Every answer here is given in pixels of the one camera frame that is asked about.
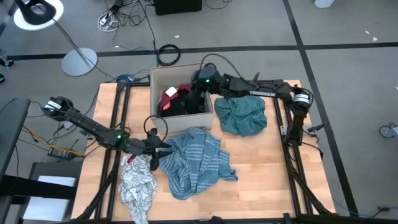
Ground white leaf print garment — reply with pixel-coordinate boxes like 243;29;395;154
118;154;159;224

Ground black desk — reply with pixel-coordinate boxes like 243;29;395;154
0;98;31;187

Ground coiled black cable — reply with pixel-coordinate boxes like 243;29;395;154
157;44;182;67

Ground beige fabric storage box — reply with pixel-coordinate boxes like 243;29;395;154
149;63;215;135

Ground teal dotted shirt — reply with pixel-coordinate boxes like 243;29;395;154
214;95;268;138

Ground blue plaid shirt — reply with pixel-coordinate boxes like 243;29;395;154
158;126;239;201

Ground black box on floor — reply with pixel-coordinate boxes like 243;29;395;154
153;0;203;16

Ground grey caster wheel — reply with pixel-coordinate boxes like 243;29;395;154
379;121;398;139

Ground black cart with white panel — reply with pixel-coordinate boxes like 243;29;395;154
0;161;84;224

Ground yellow cable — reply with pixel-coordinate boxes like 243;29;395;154
21;125;85;156

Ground black Puma waistband underwear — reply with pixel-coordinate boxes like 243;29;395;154
157;89;208;118

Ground white ring floor lamp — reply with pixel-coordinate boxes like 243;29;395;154
13;0;98;77

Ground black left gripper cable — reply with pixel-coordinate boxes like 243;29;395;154
143;114;169;144

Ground white cable bundle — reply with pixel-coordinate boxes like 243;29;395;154
97;11;121;33

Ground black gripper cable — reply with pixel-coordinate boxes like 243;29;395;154
143;114;169;144
200;53;246;81

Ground black aluminium frame rails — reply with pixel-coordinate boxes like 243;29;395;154
73;81;150;222
272;79;335;218

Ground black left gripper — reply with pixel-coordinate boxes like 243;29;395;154
133;127;174;172

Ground black power adapter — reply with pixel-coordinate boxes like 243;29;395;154
47;146;77;161

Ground white floor object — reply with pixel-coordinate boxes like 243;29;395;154
313;0;336;9

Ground dark red garment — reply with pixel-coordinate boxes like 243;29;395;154
159;83;192;110

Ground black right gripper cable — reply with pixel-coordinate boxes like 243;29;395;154
200;53;246;81

